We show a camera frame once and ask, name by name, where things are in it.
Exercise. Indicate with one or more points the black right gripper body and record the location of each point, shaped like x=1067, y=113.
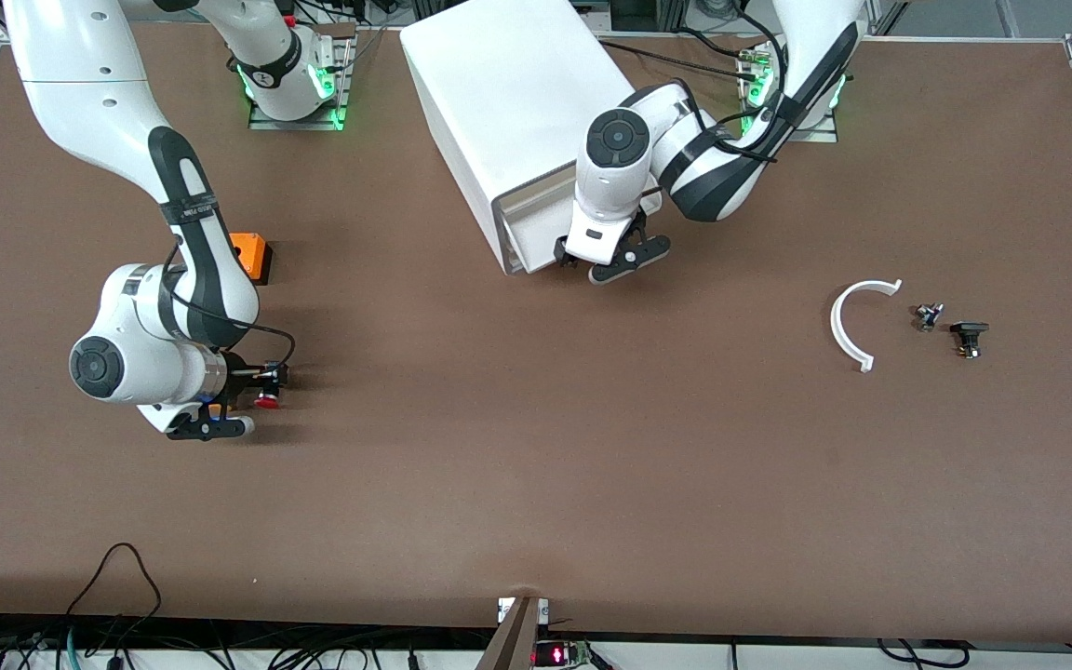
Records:
x=240, y=374

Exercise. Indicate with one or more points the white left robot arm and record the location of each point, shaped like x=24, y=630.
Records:
x=615, y=140

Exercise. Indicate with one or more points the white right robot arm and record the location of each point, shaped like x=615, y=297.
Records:
x=89, y=74

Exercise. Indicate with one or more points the white curved plastic arc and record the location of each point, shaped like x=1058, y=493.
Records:
x=837, y=328

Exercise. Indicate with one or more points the small device with red display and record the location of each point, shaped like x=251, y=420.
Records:
x=556, y=655

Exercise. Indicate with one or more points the orange button enclosure box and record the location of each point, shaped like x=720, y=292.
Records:
x=255, y=253

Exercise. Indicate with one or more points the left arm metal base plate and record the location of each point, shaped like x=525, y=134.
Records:
x=824, y=133

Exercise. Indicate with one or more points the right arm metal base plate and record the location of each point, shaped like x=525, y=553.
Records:
x=336, y=102

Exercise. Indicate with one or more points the small metal switch part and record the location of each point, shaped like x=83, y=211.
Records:
x=928, y=316

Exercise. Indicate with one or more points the small black switch part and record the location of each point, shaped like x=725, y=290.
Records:
x=969, y=333

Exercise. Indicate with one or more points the metal camera mount beam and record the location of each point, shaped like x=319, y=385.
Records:
x=513, y=642

